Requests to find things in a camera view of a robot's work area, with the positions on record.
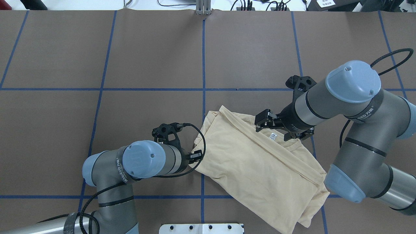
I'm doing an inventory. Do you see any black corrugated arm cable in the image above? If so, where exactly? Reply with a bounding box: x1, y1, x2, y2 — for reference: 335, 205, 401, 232
339, 48, 414, 148
36, 123, 206, 234

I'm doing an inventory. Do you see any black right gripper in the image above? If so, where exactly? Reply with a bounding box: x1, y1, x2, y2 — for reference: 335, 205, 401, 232
254, 104, 314, 141

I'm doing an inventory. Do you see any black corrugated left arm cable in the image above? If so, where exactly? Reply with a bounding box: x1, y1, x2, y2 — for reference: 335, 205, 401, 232
36, 123, 206, 234

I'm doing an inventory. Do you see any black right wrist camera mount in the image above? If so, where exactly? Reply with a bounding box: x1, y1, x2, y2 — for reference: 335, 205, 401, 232
285, 75, 317, 102

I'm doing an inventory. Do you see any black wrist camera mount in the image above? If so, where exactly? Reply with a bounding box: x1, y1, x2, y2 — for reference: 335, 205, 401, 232
285, 75, 317, 102
152, 123, 184, 148

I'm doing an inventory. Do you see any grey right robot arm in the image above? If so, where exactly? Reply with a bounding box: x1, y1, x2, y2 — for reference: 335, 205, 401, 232
254, 60, 416, 217

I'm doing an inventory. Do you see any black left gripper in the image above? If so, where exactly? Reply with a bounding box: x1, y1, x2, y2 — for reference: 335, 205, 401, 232
179, 148, 203, 169

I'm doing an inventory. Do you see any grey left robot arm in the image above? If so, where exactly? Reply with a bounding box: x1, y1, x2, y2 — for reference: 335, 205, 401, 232
2, 140, 205, 234

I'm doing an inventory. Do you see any black power strip with plugs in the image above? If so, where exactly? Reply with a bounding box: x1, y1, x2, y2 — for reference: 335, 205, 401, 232
230, 0, 290, 11

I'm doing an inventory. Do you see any grey aluminium frame post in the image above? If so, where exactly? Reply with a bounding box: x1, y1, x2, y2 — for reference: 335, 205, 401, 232
196, 0, 212, 15

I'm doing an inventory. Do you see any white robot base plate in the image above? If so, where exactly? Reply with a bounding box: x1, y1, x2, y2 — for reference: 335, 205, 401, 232
159, 223, 245, 234

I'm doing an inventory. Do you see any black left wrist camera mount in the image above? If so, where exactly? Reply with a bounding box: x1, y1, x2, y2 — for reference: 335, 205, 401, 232
152, 123, 184, 148

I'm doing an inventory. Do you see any beige long-sleeve printed shirt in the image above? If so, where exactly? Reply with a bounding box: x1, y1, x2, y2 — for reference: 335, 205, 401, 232
194, 106, 330, 234

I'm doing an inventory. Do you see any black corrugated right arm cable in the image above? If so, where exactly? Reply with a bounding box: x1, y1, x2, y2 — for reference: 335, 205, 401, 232
339, 48, 414, 148

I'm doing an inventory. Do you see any black box with white label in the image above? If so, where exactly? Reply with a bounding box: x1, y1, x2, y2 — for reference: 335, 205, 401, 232
306, 0, 403, 12

